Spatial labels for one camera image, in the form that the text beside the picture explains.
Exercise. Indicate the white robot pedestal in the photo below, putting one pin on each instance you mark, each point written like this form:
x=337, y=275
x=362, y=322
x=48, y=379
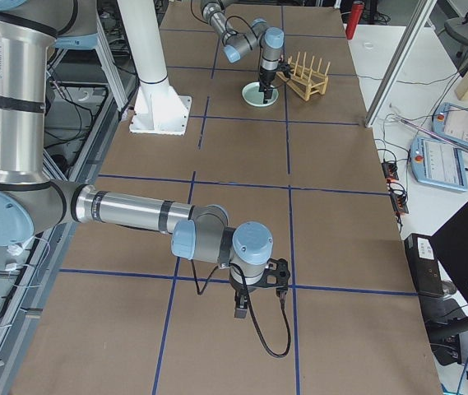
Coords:
x=158, y=109

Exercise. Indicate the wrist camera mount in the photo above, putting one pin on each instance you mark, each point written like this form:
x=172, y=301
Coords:
x=276, y=275
x=283, y=70

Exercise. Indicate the mint green plate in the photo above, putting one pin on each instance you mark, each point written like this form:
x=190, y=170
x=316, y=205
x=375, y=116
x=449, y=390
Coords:
x=252, y=96

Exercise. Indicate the wooden dish rack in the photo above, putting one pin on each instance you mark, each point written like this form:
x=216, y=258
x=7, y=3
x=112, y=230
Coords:
x=309, y=75

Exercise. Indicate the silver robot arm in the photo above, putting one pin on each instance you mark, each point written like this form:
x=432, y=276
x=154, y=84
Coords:
x=260, y=35
x=31, y=202

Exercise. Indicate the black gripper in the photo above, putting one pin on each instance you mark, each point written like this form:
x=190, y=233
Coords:
x=242, y=290
x=266, y=77

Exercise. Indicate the red bottle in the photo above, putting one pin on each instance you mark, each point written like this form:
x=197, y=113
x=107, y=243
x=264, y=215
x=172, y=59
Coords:
x=354, y=18

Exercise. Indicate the teach pendant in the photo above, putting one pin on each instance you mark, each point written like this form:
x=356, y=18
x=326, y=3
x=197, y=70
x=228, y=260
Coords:
x=438, y=164
x=451, y=121

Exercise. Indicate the near teach pendant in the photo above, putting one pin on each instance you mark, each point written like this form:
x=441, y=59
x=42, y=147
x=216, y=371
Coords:
x=438, y=164

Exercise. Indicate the far teach pendant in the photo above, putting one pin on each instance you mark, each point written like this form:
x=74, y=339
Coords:
x=451, y=121

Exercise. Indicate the metal rod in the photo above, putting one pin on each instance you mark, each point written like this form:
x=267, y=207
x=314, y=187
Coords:
x=430, y=133

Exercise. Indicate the aluminium frame post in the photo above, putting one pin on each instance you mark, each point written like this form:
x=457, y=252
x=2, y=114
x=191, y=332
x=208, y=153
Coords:
x=416, y=24

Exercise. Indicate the black computer box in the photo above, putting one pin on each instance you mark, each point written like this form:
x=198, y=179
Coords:
x=423, y=266

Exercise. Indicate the orange black connector strip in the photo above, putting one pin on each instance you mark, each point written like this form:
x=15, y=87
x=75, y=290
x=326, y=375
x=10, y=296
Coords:
x=397, y=191

